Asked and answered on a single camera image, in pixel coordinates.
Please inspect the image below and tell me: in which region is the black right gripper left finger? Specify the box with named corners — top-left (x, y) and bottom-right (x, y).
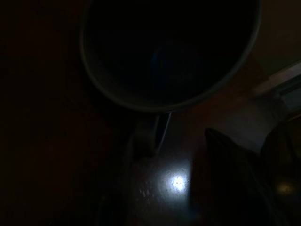
top-left (122, 153), bottom-right (192, 226)

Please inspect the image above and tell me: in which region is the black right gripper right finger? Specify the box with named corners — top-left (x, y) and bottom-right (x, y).
top-left (204, 128), bottom-right (285, 226)

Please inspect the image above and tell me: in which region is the black mug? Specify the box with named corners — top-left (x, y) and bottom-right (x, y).
top-left (79, 0), bottom-right (263, 159)

